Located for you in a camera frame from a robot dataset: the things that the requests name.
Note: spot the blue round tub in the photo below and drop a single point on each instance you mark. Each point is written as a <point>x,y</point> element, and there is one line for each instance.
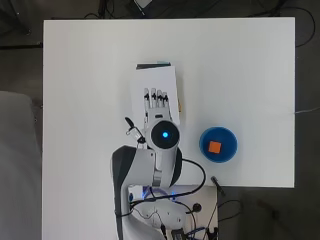
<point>226,136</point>

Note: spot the white flat box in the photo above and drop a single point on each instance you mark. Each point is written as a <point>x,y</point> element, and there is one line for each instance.
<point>156,78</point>

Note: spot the black round plug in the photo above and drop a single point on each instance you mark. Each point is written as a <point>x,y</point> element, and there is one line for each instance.
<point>197,207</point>

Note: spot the white seven-joint robot arm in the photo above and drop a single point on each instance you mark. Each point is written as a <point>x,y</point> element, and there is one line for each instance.
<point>133,166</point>

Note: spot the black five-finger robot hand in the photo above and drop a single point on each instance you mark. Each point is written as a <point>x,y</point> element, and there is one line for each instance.
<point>156,108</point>

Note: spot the orange cube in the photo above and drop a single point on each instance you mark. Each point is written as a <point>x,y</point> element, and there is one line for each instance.
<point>215,147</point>

